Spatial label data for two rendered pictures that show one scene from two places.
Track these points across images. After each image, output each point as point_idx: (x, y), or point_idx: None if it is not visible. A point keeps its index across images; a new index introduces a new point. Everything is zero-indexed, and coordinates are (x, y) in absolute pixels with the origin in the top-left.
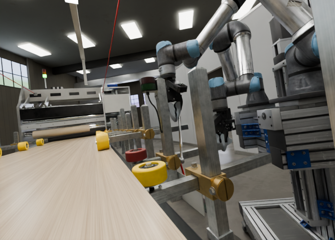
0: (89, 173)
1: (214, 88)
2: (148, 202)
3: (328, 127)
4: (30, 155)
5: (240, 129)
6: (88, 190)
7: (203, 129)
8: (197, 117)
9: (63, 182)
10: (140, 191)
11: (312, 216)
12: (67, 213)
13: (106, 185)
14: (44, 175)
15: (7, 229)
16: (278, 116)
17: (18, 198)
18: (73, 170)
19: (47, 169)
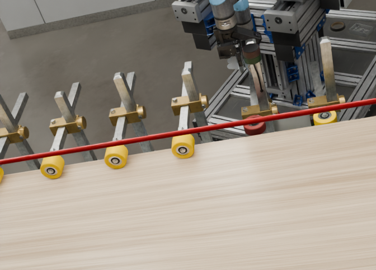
0: (305, 144)
1: (244, 11)
2: (372, 118)
3: (314, 11)
4: (52, 261)
5: (199, 25)
6: (342, 138)
7: (334, 75)
8: (328, 70)
9: (315, 153)
10: (360, 120)
11: (285, 86)
12: (363, 140)
13: (341, 132)
14: (276, 173)
15: (365, 153)
16: (295, 19)
17: (327, 166)
18: (280, 158)
19: (252, 179)
